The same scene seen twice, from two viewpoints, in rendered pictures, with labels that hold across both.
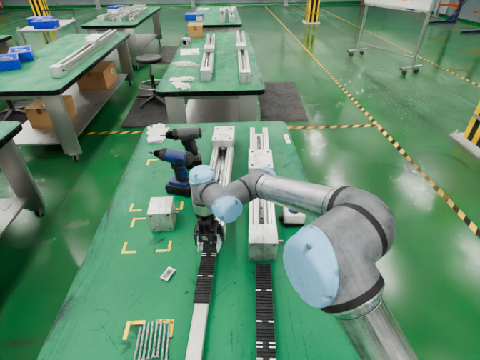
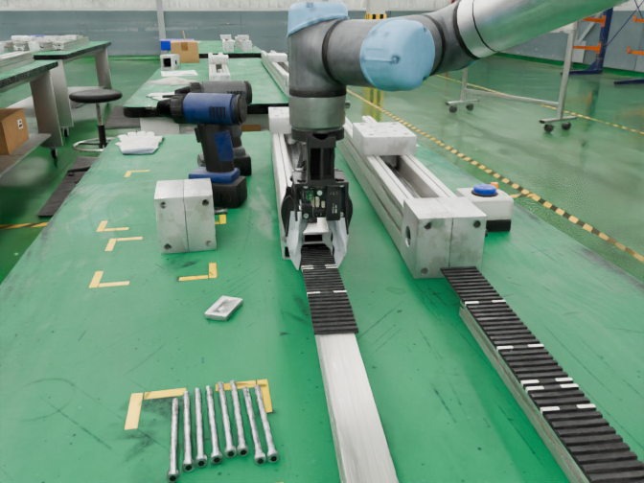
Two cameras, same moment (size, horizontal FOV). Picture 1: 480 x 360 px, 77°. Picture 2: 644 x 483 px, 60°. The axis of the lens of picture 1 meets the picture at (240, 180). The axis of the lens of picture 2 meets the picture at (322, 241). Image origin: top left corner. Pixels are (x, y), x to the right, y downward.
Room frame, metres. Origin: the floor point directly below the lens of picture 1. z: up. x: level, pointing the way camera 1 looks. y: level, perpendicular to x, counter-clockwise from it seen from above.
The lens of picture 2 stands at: (-0.02, 0.21, 1.14)
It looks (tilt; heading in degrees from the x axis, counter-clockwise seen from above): 22 degrees down; 352
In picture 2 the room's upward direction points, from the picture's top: straight up
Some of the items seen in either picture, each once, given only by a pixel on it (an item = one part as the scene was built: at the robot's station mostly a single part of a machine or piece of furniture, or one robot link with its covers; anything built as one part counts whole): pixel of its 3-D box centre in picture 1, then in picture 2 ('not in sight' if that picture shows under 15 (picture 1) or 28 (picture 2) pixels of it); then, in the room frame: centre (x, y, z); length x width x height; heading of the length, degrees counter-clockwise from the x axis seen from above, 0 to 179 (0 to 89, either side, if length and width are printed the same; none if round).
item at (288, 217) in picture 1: (291, 214); (478, 208); (0.90, -0.21, 0.81); 0.10 x 0.08 x 0.06; 88
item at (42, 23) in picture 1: (58, 48); not in sight; (5.27, 2.97, 0.50); 1.03 x 0.55 x 1.01; 7
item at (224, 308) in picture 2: (168, 273); (224, 308); (0.64, 0.25, 0.78); 0.05 x 0.03 x 0.01; 154
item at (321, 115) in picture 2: (206, 204); (319, 112); (0.72, 0.11, 1.02); 0.08 x 0.08 x 0.05
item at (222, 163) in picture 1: (220, 172); (297, 168); (1.19, 0.09, 0.82); 0.80 x 0.10 x 0.09; 178
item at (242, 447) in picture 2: (159, 338); (238, 414); (0.42, 0.23, 0.78); 0.11 x 0.01 x 0.01; 5
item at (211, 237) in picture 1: (206, 224); (318, 172); (0.71, 0.11, 0.94); 0.09 x 0.08 x 0.12; 178
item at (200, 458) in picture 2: (146, 341); (198, 424); (0.42, 0.27, 0.78); 0.11 x 0.01 x 0.01; 5
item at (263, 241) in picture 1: (266, 242); (448, 236); (0.74, -0.09, 0.83); 0.12 x 0.09 x 0.10; 88
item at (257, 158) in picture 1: (260, 164); (382, 144); (1.18, -0.10, 0.87); 0.16 x 0.11 x 0.07; 178
